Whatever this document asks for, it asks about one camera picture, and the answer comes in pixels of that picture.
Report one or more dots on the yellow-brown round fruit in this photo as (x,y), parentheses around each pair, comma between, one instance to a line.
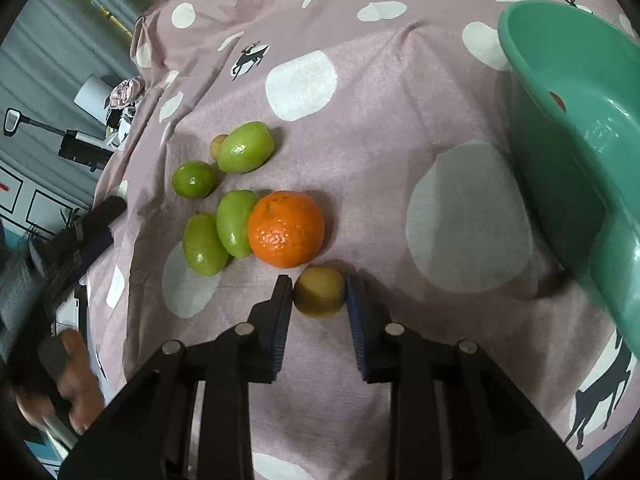
(319,291)

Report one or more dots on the pile of household clutter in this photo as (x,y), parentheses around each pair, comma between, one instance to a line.
(119,127)

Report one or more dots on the green potted plant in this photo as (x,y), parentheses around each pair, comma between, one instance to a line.
(69,219)

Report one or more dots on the small round green jujube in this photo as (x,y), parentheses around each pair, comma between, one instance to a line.
(194,179)

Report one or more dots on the pink polka dot cloth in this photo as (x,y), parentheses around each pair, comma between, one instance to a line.
(380,110)

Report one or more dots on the orange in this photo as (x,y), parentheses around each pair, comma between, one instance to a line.
(286,229)

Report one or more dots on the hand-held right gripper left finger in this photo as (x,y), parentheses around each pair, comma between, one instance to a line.
(281,320)

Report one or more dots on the stick vacuum cleaner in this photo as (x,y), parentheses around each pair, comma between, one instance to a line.
(75,146)

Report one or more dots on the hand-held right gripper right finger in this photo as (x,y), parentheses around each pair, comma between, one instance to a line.
(356,320)

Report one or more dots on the large green jujube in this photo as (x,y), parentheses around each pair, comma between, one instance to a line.
(246,147)

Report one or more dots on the white cylindrical bin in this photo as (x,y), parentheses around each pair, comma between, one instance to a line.
(92,94)

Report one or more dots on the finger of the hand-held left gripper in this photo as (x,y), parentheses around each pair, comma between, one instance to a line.
(92,247)
(97,212)

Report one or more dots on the red fruit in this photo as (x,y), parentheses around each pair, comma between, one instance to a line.
(558,101)

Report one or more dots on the pink crumpled cloth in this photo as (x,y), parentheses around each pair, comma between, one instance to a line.
(126,89)

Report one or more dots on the green plastic basin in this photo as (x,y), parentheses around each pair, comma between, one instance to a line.
(575,125)

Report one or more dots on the person's left hand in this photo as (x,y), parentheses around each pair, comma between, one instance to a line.
(80,385)

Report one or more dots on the small brownish fruit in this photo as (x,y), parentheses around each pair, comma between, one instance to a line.
(218,145)

